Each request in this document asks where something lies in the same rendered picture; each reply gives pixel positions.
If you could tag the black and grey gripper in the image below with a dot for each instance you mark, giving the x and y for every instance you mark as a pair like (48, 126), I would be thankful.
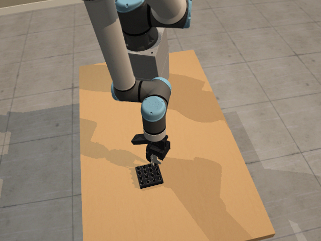
(157, 149)

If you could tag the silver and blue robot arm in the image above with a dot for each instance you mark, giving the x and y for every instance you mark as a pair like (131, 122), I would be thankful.
(131, 24)

